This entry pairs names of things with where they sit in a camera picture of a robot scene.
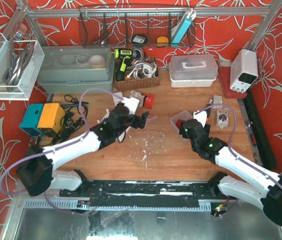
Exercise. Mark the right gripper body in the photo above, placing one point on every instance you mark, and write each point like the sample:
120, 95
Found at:
183, 130

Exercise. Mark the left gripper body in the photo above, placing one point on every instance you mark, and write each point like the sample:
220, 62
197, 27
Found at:
135, 120

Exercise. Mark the white peg board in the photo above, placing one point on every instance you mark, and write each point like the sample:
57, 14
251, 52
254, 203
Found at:
108, 118

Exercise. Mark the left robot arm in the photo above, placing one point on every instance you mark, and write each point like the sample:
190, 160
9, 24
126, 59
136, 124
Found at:
39, 169

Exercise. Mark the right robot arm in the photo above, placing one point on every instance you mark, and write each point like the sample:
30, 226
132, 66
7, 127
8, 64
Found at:
258, 186

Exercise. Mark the clear plastic spring bin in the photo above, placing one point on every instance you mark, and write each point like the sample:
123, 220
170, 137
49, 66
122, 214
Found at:
184, 115

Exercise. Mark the red spring in bin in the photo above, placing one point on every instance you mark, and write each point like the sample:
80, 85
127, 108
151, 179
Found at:
179, 123

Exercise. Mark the red plastic block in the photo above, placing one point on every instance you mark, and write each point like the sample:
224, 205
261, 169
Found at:
148, 101

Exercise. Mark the packaged dial gauge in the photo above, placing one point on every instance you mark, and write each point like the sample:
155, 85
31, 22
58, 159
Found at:
222, 118

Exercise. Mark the beige work glove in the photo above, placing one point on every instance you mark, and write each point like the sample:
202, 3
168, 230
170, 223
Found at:
137, 95

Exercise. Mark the small metal plate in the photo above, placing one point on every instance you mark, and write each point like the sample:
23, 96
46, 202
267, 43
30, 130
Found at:
217, 101

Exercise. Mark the white power adapter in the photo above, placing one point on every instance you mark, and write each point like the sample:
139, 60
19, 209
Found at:
117, 97

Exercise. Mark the wicker basket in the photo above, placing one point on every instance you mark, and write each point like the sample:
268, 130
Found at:
145, 79

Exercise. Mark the white lidded storage box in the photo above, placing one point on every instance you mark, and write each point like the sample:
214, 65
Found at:
192, 71

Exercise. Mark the white power supply unit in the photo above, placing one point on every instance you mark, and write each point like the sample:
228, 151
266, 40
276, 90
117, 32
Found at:
243, 71

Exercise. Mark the yellow tape measure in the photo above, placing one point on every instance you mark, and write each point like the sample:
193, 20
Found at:
162, 42

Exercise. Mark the yellow box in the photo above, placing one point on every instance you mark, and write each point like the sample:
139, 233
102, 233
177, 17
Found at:
50, 120

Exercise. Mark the grey plastic toolbox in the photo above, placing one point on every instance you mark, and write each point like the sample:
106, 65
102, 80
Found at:
74, 69

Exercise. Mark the teal box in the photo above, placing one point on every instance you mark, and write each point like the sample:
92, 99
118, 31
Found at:
31, 119

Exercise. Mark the blue white book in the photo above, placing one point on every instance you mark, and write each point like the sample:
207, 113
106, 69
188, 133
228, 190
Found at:
178, 32

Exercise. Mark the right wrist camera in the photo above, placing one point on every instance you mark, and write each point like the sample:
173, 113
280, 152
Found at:
201, 117

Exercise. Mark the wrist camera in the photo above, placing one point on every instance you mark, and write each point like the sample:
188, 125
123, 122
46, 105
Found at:
201, 117
131, 103

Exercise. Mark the orange handled screwdriver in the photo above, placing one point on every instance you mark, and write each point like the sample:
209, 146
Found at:
208, 111

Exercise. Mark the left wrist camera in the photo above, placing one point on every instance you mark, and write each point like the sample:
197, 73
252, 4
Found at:
131, 103

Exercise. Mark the green cordless drill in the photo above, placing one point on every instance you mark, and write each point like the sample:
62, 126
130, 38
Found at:
125, 57

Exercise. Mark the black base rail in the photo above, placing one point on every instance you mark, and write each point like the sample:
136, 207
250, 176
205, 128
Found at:
144, 194

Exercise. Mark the black wire shelf basket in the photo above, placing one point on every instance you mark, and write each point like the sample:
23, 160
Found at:
114, 26

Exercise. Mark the clear acrylic wall bin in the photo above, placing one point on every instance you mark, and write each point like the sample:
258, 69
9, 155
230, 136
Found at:
20, 63

